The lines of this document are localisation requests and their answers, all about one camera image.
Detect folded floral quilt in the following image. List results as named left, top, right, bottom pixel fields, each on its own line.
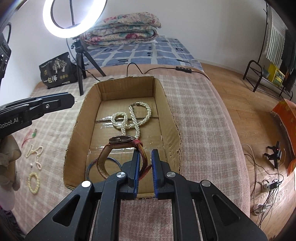
left=80, top=12, right=162, bottom=47

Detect plaid pink blanket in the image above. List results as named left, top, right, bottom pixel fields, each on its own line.
left=13, top=67, right=250, bottom=232

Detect white ring light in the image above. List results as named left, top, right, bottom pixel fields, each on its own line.
left=42, top=1, right=107, bottom=39

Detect dark hanging clothes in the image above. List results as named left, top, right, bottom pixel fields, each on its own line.
left=280, top=30, right=295, bottom=92

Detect blue patterned mattress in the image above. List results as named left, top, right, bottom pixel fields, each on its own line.
left=85, top=36, right=203, bottom=71

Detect thin pearl necklace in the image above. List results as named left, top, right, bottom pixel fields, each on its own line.
left=25, top=144, right=44, bottom=171

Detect left white gloved hand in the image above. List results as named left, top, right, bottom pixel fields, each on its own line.
left=0, top=135, right=22, bottom=211

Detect cardboard box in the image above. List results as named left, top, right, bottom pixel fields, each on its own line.
left=63, top=75, right=181, bottom=189

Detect black tripod stand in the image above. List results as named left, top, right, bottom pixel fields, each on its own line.
left=71, top=37, right=106, bottom=96

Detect black light cable with remote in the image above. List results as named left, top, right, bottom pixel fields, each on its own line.
left=85, top=62, right=211, bottom=82

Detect black clothes rack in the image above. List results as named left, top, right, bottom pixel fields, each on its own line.
left=243, top=1, right=295, bottom=100

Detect brown leather watch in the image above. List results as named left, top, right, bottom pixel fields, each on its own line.
left=95, top=136, right=152, bottom=180

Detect striped hanging towel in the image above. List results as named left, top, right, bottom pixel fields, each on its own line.
left=264, top=6, right=287, bottom=67

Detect twisted pearl necklace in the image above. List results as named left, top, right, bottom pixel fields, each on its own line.
left=110, top=101, right=153, bottom=139

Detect black snack bag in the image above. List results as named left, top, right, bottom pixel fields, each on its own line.
left=39, top=52, right=77, bottom=89

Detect small black floor tripod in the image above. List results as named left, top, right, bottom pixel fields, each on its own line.
left=263, top=141, right=282, bottom=170

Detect orange cloth covered table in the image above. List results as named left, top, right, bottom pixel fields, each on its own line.
left=271, top=99, right=296, bottom=176

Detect cream bead bracelet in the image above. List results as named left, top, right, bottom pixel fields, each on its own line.
left=28, top=172, right=40, bottom=194

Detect black ring necklace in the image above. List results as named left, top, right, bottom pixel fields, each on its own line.
left=85, top=157, right=123, bottom=181

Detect green pendant red cord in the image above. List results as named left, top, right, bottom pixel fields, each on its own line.
left=21, top=128, right=38, bottom=149

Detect yellow box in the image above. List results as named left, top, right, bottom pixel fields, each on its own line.
left=267, top=63, right=285, bottom=87

